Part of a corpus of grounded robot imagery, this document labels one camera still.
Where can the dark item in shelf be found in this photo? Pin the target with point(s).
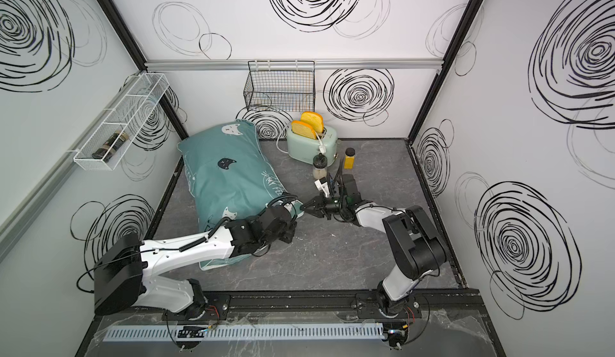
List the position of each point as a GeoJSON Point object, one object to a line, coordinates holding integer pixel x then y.
{"type": "Point", "coordinates": [110, 147]}

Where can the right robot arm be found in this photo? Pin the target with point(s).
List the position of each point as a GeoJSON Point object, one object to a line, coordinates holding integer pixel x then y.
{"type": "Point", "coordinates": [412, 236]}

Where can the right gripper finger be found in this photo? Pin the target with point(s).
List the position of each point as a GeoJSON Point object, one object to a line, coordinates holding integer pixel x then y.
{"type": "Point", "coordinates": [320, 213]}
{"type": "Point", "coordinates": [316, 203]}

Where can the yellow jar black lid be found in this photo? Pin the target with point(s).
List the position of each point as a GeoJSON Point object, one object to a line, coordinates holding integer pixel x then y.
{"type": "Point", "coordinates": [349, 158]}

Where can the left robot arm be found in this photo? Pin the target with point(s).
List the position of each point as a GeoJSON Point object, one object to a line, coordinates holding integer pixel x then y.
{"type": "Point", "coordinates": [133, 272]}

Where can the teal cat print pillow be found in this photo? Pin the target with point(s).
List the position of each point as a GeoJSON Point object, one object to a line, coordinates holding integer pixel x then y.
{"type": "Point", "coordinates": [229, 176]}

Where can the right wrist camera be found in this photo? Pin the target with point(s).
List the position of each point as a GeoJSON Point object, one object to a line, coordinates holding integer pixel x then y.
{"type": "Point", "coordinates": [324, 185]}

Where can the black wire wall basket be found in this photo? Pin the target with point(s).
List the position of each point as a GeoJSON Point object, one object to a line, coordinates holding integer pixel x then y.
{"type": "Point", "coordinates": [280, 85]}

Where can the toast slice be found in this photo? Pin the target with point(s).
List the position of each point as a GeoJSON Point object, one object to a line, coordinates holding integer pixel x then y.
{"type": "Point", "coordinates": [315, 120]}
{"type": "Point", "coordinates": [303, 129]}

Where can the white wire wall shelf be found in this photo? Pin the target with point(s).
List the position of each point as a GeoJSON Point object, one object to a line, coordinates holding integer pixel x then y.
{"type": "Point", "coordinates": [138, 114]}

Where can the rear toast slice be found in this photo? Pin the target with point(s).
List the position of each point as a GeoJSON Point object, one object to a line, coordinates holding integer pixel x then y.
{"type": "Point", "coordinates": [315, 120]}

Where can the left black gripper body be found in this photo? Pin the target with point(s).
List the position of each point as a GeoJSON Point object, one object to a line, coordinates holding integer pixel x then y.
{"type": "Point", "coordinates": [287, 234]}

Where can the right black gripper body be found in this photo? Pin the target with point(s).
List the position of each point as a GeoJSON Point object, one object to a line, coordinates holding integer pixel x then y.
{"type": "Point", "coordinates": [337, 205]}

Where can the white slotted cable duct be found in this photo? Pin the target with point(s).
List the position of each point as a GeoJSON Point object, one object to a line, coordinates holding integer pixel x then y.
{"type": "Point", "coordinates": [245, 332]}

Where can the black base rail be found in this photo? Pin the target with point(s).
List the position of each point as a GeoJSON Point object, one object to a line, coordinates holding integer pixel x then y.
{"type": "Point", "coordinates": [364, 303]}

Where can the mint green toaster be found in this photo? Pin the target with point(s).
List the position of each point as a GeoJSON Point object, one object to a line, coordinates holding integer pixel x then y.
{"type": "Point", "coordinates": [305, 149]}

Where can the front toast slice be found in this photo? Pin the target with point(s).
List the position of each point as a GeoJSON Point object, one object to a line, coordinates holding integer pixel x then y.
{"type": "Point", "coordinates": [303, 129]}

